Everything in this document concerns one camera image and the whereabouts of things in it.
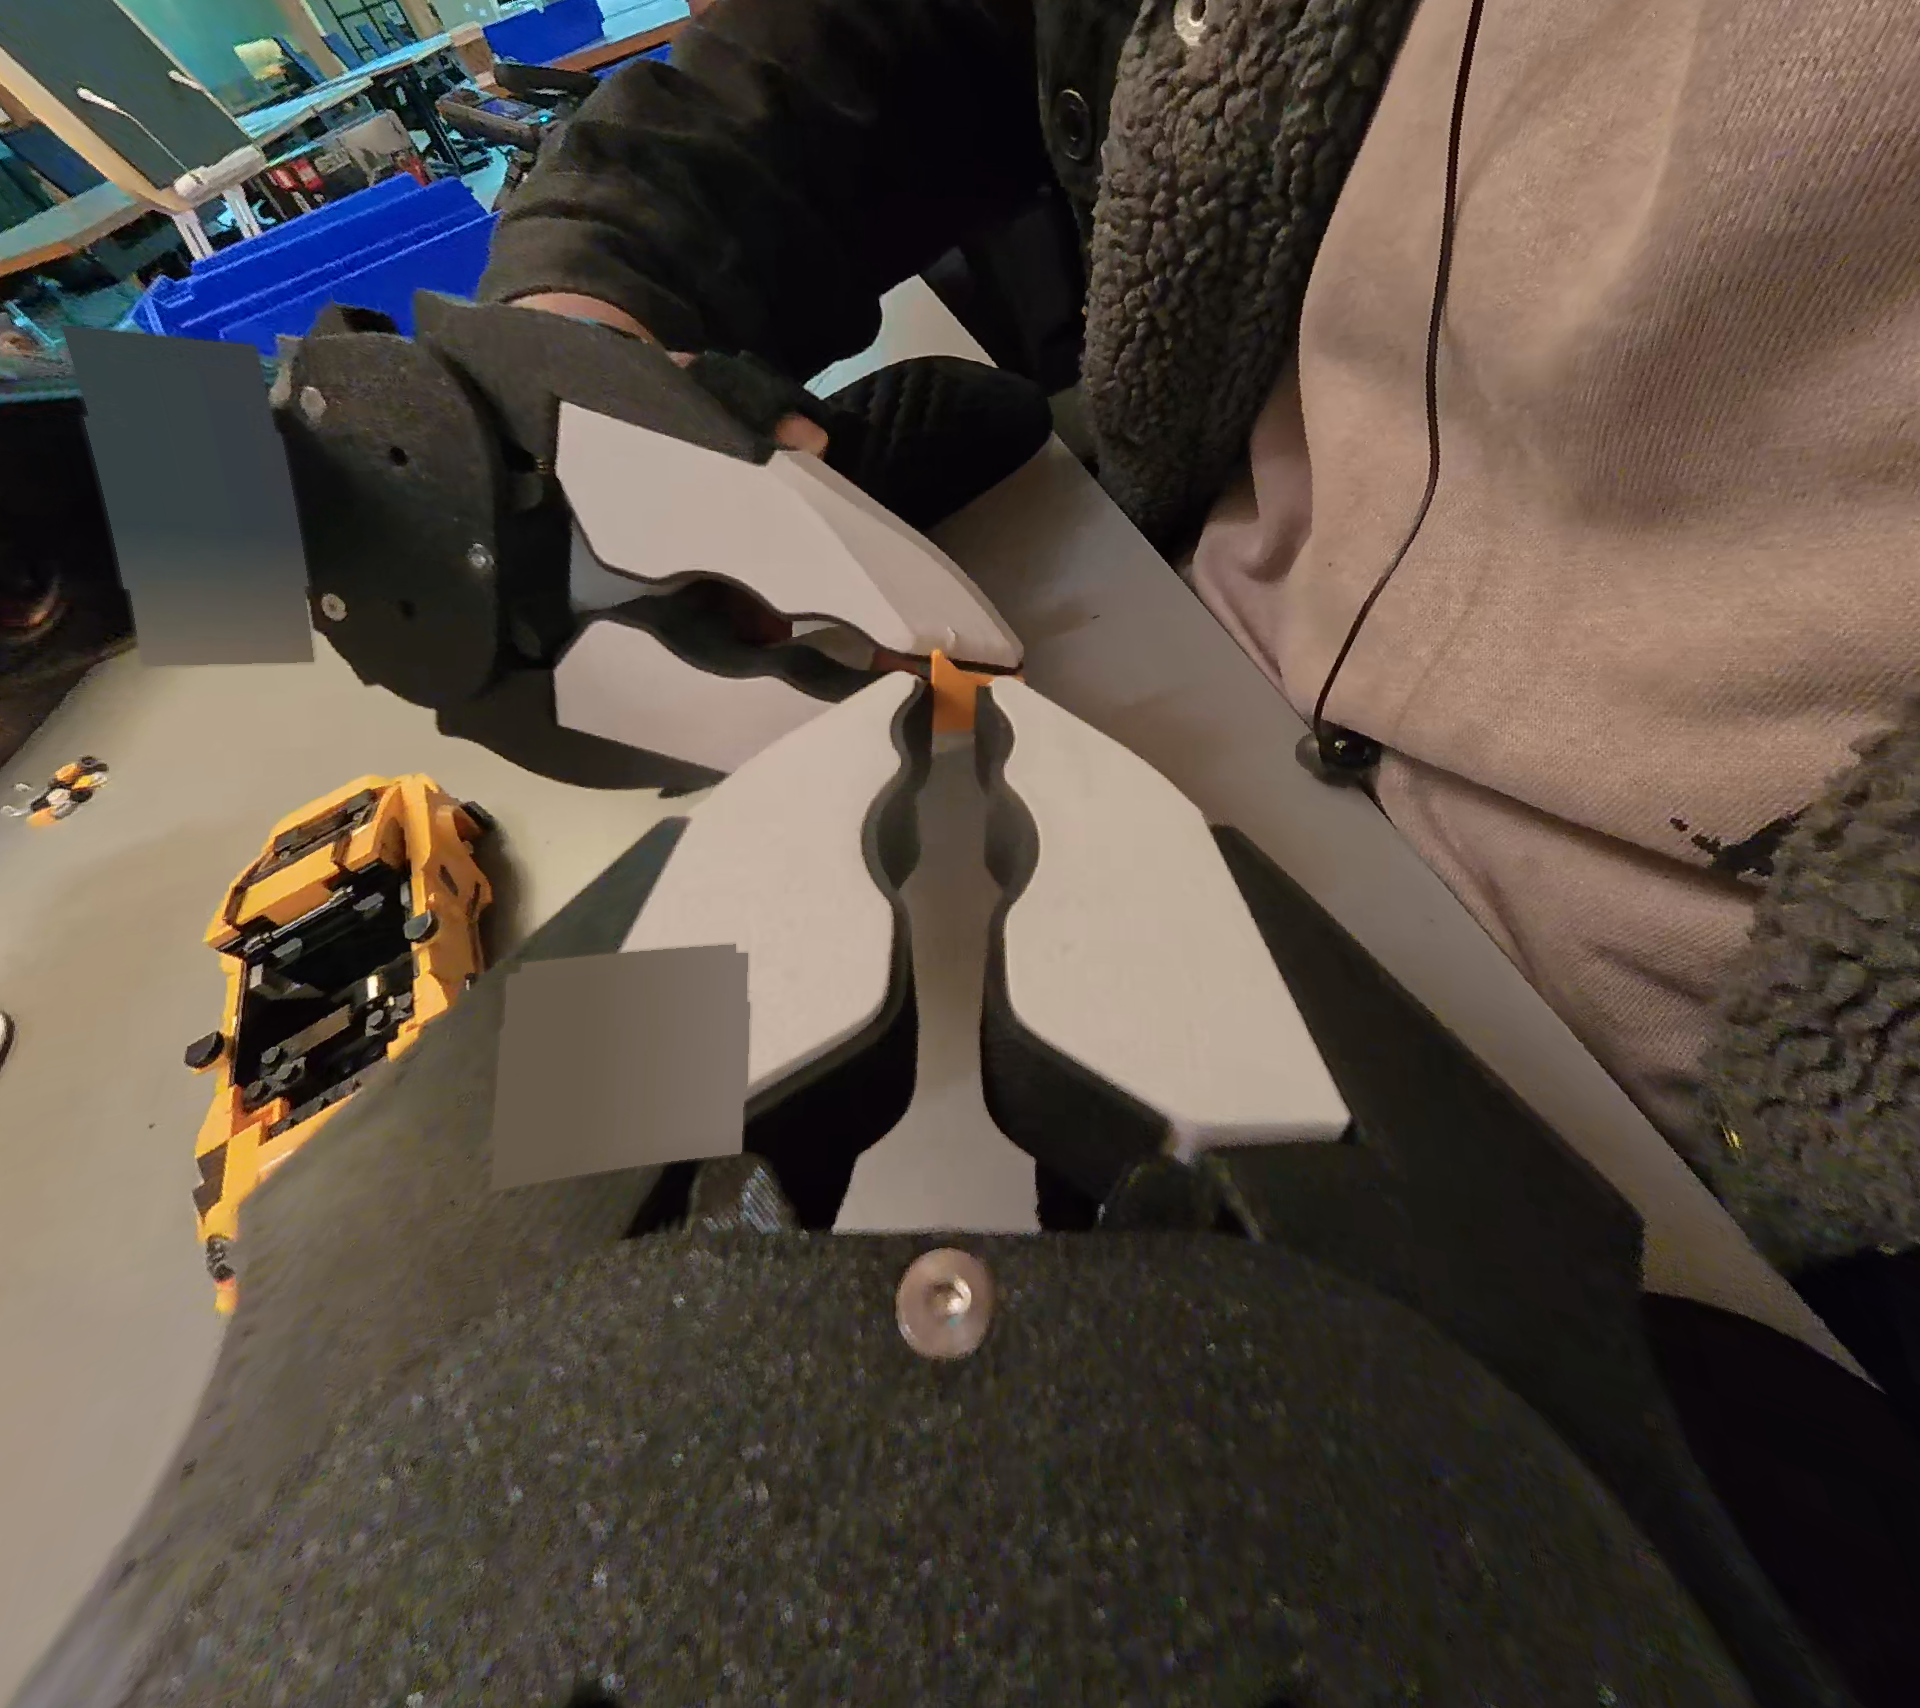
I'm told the person's right hand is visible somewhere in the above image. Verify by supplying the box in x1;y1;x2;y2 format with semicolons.
516;295;838;460

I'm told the yellow lego car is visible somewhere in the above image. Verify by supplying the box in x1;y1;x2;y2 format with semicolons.
186;773;498;1320

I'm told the clear bag of lego pieces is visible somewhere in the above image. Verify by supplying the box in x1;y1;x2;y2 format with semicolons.
5;755;109;828

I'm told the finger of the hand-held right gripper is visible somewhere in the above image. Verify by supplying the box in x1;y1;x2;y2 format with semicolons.
552;616;901;784
552;395;1028;670

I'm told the dark grey panel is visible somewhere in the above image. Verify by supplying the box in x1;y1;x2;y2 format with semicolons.
0;0;257;192

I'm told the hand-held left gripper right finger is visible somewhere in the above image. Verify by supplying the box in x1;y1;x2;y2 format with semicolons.
972;676;1355;1166

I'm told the thin black earphone cable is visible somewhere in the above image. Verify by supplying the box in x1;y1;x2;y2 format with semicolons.
1295;0;1554;784

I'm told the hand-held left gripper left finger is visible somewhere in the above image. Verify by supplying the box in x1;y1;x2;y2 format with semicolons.
621;670;931;1127

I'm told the beige sweatshirt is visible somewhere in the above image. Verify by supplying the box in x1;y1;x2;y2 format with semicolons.
1183;0;1920;1171

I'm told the person's right forearm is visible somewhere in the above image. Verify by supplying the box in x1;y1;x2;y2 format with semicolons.
475;0;1089;390

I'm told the blue plastic bin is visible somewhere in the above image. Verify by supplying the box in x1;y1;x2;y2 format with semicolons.
481;0;606;73
131;175;500;358

